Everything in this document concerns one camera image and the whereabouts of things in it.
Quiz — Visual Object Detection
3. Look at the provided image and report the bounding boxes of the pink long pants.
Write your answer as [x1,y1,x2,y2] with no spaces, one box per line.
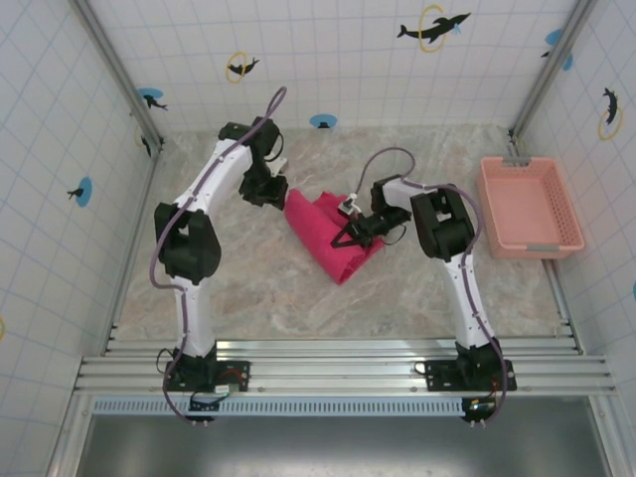
[282,188,387,287]

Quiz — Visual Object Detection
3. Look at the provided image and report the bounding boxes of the shark blue circle sticker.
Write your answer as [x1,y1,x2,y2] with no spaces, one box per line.
[136,87,169,112]

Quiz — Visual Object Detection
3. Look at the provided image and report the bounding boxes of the pink plastic basket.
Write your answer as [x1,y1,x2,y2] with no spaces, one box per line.
[477,156,586,261]

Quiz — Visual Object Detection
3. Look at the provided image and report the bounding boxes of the seal blue circle sticker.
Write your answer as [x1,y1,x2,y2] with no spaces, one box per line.
[67,177,94,208]

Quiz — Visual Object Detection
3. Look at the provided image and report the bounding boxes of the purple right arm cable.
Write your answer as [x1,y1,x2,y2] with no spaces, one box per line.
[353,148,516,428]

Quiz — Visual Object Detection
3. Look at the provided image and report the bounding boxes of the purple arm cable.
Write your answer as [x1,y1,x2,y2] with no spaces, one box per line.
[353,148,516,428]
[150,86,289,427]

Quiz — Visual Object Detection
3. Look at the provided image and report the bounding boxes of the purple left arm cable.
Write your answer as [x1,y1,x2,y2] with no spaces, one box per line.
[150,86,289,427]

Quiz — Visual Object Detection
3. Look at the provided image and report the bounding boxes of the small dolphin yellow ring sticker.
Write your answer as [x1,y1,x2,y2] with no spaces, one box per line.
[226,51,261,83]

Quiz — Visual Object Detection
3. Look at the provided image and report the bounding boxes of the aluminium rail frame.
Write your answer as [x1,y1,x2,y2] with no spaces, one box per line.
[73,260,617,398]

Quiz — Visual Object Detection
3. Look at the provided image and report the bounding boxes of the black fish yellow ring sticker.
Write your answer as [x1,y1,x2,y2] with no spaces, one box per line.
[134,121,153,159]

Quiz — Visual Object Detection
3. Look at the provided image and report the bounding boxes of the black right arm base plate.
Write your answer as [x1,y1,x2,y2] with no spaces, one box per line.
[424,357,518,395]

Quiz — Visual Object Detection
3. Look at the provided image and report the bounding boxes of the white slotted cable duct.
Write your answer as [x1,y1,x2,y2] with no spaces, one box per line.
[91,397,471,416]

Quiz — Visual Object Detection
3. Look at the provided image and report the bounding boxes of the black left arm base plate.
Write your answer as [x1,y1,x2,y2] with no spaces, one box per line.
[166,358,252,395]

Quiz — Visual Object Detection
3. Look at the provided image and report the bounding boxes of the aluminium corner post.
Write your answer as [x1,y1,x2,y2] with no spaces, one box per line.
[73,0,166,146]
[513,0,597,139]

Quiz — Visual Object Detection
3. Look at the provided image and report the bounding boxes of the large dolphin whale ring sticker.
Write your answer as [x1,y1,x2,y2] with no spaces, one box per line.
[396,4,472,54]

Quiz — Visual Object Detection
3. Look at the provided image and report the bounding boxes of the blue patch sticker behind post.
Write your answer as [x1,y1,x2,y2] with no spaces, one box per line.
[540,28,574,72]

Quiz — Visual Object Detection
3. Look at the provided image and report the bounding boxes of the orca yellow ring sticker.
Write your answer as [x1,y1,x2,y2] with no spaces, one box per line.
[597,86,624,142]

